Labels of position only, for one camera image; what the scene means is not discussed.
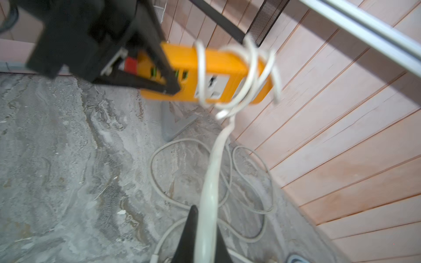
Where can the black mesh wall basket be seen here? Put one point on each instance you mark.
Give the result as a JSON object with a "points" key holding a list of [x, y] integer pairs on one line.
{"points": [[234, 19]]}

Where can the yellow power strip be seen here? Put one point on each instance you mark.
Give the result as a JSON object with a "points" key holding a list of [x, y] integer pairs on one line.
{"points": [[214, 76]]}

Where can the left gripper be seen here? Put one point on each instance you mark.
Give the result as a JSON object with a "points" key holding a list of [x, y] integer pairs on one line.
{"points": [[86, 35]]}

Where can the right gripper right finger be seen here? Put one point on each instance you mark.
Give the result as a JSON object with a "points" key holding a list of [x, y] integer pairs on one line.
{"points": [[222, 254]]}

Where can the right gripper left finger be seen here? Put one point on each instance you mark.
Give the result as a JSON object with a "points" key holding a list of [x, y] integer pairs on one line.
{"points": [[185, 249]]}

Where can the grey stapler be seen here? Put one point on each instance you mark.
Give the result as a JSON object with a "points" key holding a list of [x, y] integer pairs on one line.
{"points": [[170, 128]]}

